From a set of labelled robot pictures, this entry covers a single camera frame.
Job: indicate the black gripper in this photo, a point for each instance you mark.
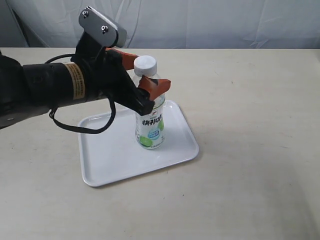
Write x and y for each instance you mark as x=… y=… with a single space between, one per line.
x=106 y=69

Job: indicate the clear plastic drink bottle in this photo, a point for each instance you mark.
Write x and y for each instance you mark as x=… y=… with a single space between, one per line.
x=149 y=129

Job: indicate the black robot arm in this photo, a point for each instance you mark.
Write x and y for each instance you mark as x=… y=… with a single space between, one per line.
x=32 y=90

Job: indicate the white rectangular plastic tray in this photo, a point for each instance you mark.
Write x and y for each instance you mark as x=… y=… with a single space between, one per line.
x=115 y=154

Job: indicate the white wrinkled backdrop cloth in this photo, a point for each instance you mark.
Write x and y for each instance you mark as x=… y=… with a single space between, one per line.
x=168 y=24

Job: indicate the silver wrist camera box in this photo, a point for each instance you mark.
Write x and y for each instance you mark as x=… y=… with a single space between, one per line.
x=102 y=29

